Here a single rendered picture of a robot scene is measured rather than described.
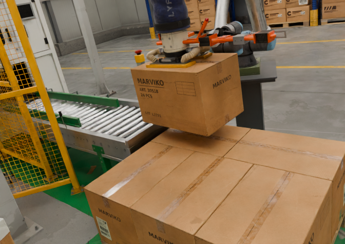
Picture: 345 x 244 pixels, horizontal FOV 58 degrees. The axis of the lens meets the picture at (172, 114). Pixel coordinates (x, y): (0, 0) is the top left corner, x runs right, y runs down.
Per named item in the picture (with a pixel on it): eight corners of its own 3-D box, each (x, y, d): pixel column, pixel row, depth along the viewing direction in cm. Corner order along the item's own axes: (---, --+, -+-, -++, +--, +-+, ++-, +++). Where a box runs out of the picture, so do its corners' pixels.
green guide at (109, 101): (36, 96, 401) (34, 90, 397) (43, 93, 408) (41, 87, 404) (118, 107, 300) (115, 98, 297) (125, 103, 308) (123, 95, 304)
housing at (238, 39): (232, 44, 170) (231, 36, 168) (238, 41, 175) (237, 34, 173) (244, 44, 166) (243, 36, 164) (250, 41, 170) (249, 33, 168)
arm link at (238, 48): (230, 54, 218) (228, 36, 213) (246, 53, 211) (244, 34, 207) (224, 57, 211) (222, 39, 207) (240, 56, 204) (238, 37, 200)
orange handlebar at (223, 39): (144, 47, 214) (142, 42, 213) (171, 37, 235) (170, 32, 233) (273, 40, 155) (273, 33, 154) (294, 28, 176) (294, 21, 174)
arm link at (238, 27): (244, 34, 207) (243, 19, 203) (236, 38, 198) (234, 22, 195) (232, 35, 213) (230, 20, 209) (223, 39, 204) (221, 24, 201)
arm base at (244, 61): (236, 61, 278) (235, 51, 274) (258, 59, 269) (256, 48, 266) (231, 68, 262) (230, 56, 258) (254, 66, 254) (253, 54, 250)
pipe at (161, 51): (147, 61, 205) (145, 53, 202) (170, 52, 221) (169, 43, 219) (187, 61, 183) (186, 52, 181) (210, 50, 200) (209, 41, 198)
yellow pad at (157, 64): (146, 68, 205) (144, 60, 203) (155, 63, 211) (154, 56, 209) (186, 68, 183) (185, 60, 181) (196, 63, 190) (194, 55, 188)
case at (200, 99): (142, 122, 225) (130, 69, 210) (179, 101, 250) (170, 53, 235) (208, 136, 184) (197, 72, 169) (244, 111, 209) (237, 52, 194)
